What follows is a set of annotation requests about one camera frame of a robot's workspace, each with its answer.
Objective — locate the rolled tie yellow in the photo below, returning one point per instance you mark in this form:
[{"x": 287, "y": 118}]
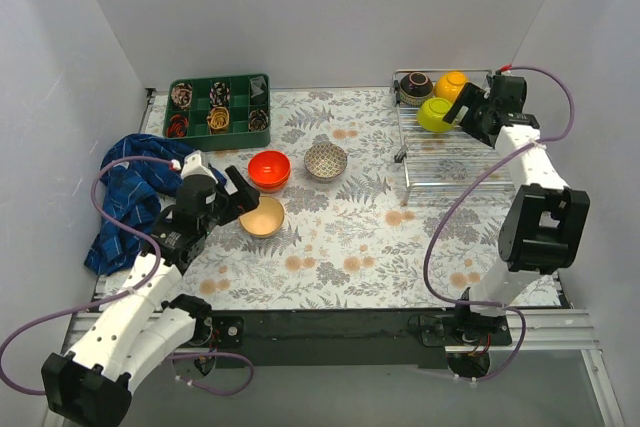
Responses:
[{"x": 218, "y": 120}]

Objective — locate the floral table mat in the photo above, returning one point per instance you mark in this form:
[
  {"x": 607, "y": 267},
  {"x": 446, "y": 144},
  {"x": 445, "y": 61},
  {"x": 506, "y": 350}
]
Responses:
[{"x": 350, "y": 243}]

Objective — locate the beige bowl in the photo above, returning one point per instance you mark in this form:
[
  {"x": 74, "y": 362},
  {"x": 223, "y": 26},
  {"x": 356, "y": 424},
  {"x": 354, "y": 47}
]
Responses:
[{"x": 265, "y": 220}]

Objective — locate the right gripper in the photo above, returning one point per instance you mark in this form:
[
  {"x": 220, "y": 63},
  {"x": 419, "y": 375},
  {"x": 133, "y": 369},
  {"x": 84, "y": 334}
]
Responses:
[{"x": 477, "y": 114}]

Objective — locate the black brown bowl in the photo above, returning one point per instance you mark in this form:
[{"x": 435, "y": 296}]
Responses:
[{"x": 415, "y": 88}]

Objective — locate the rolled tie brown black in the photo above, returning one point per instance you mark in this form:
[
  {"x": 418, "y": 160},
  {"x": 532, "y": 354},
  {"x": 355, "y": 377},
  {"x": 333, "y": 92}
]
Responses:
[{"x": 258, "y": 120}]

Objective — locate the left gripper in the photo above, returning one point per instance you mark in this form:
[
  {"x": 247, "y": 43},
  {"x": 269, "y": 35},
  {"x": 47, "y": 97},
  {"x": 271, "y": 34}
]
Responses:
[{"x": 226, "y": 202}]

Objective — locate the blue plaid shirt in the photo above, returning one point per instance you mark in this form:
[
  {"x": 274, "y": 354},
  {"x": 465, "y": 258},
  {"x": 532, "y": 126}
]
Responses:
[{"x": 132, "y": 196}]

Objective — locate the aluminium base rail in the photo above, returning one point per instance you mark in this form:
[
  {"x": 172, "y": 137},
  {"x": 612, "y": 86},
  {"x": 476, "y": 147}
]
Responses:
[{"x": 544, "y": 329}]

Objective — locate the lime green bowl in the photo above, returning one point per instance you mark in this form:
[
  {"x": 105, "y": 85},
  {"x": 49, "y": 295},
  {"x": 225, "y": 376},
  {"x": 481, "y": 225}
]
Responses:
[{"x": 430, "y": 116}]

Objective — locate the rolled tie pink brown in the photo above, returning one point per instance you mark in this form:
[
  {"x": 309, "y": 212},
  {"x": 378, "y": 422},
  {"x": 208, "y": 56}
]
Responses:
[{"x": 181, "y": 95}]

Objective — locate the metal dish rack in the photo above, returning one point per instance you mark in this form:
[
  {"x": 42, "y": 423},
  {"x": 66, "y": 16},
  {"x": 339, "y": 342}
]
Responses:
[{"x": 433, "y": 165}]

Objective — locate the yellow orange bowl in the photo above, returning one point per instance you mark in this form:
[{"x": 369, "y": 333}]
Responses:
[{"x": 449, "y": 85}]

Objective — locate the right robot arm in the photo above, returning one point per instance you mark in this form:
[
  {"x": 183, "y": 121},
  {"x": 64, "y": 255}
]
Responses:
[{"x": 543, "y": 227}]

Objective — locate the rolled tie black dotted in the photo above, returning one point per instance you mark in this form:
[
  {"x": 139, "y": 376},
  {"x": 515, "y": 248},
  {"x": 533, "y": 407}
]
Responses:
[{"x": 220, "y": 94}]

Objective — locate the green compartment tray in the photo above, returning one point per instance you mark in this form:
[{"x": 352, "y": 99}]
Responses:
[{"x": 238, "y": 136}]

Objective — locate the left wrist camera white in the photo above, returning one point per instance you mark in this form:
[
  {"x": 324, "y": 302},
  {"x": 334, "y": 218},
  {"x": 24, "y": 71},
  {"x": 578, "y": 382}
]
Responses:
[{"x": 194, "y": 164}]

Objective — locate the rolled tie red black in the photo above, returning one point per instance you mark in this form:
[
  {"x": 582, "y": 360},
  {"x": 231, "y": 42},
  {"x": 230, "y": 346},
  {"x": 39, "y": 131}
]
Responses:
[{"x": 177, "y": 127}]

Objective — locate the rolled tie dark grey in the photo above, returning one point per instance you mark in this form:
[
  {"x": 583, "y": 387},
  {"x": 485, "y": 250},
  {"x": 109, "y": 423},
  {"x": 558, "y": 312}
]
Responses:
[{"x": 258, "y": 90}]

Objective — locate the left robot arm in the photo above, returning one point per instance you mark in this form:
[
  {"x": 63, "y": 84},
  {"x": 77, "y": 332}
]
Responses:
[{"x": 93, "y": 383}]

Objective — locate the patterned brown white bowl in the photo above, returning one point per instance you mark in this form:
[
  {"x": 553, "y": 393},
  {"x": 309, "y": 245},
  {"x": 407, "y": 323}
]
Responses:
[{"x": 325, "y": 161}]

